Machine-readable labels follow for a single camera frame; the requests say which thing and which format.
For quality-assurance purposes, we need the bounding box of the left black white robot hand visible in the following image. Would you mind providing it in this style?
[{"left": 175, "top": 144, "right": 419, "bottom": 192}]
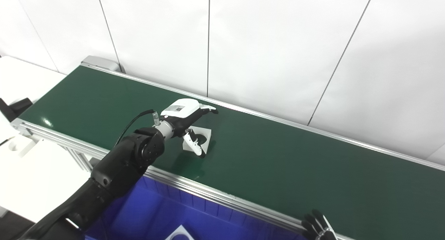
[{"left": 161, "top": 98, "right": 219, "bottom": 159}]

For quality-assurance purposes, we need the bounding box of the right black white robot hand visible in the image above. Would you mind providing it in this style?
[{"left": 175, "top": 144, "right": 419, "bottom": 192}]
[{"left": 302, "top": 209, "right": 337, "bottom": 240}]

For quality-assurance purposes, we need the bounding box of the white square part with hole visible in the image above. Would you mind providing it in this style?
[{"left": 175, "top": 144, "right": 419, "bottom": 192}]
[
  {"left": 165, "top": 225, "right": 195, "bottom": 240},
  {"left": 183, "top": 126, "right": 212, "bottom": 155}
]

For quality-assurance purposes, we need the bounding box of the green conveyor belt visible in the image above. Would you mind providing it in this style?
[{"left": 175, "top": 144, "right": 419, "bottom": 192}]
[
  {"left": 19, "top": 66, "right": 445, "bottom": 240},
  {"left": 10, "top": 55, "right": 445, "bottom": 240}
]

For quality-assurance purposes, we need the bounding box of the blue plastic bin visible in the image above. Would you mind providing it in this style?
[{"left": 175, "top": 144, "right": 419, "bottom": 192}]
[{"left": 83, "top": 176, "right": 307, "bottom": 240}]

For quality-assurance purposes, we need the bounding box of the white block with hole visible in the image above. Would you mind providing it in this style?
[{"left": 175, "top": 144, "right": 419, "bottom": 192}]
[{"left": 0, "top": 134, "right": 37, "bottom": 158}]

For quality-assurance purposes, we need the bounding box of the black device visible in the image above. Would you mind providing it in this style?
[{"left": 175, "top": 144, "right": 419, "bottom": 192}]
[{"left": 0, "top": 98, "right": 34, "bottom": 123}]

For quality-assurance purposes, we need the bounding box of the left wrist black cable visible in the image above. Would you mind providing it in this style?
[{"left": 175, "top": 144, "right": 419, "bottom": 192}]
[{"left": 115, "top": 109, "right": 161, "bottom": 147}]

